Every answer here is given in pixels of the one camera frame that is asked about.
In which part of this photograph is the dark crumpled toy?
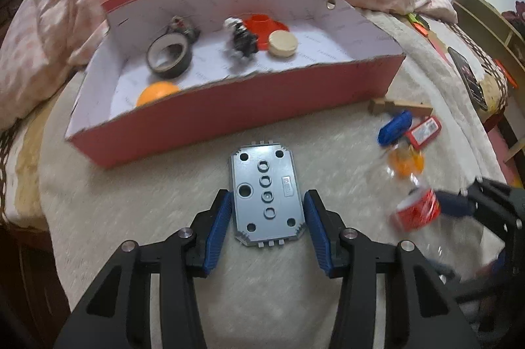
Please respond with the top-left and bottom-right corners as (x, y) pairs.
(166, 15), (202, 42)

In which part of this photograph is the round cork disc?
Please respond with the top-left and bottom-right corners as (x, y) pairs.
(267, 30), (299, 58)

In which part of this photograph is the beige wooden shelf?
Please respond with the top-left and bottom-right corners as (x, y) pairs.
(450, 0), (525, 72)

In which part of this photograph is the orange plastic toy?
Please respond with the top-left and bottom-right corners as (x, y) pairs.
(388, 147), (426, 178)

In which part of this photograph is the small red box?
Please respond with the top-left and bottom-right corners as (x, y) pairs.
(406, 116), (443, 150)

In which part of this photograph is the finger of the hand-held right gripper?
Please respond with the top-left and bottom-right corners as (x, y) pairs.
(427, 259), (507, 302)
(432, 188), (478, 217)

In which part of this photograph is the red cloth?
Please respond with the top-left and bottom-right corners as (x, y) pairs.
(502, 0), (525, 24)

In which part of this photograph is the dark tape roll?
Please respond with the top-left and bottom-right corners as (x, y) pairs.
(146, 33), (193, 80)

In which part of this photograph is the black smartphone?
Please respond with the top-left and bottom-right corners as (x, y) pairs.
(447, 46), (489, 112)

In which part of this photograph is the polka dot bed sheet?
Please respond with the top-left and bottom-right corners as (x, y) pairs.
(0, 21), (521, 227)

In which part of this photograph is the grey toy plate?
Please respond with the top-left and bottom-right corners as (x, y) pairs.
(228, 140), (305, 250)

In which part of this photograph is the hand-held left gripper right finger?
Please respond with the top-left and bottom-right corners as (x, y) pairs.
(303, 189), (481, 349)

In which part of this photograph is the orange plastic ball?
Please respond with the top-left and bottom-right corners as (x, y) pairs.
(136, 82), (181, 107)

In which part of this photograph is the black and white toy robot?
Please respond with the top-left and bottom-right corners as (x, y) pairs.
(223, 17), (259, 63)

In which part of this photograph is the wooden block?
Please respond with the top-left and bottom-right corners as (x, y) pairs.
(368, 96), (434, 118)

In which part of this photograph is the red cardboard box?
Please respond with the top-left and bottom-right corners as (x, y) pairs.
(65, 0), (407, 170)

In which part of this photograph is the clear bottle with red label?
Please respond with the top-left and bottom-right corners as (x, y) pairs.
(386, 173), (454, 278)

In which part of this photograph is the red plastic cap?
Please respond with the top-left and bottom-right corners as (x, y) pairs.
(243, 14), (292, 51)

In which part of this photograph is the pink checkered quilt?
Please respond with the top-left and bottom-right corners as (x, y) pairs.
(0, 0), (458, 130)

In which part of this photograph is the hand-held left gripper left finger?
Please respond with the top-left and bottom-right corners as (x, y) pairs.
(53, 189), (235, 349)

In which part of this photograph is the blue toy piece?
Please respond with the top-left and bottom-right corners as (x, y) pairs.
(377, 110), (413, 146)

